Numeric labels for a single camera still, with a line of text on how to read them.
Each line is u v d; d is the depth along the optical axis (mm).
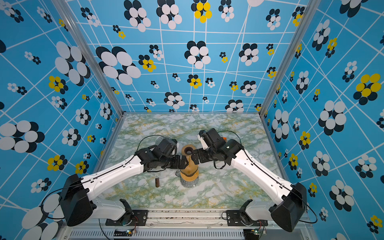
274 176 428
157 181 791
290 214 371
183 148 468
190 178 767
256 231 706
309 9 685
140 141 1044
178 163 689
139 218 734
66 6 695
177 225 722
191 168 777
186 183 797
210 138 554
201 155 645
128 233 700
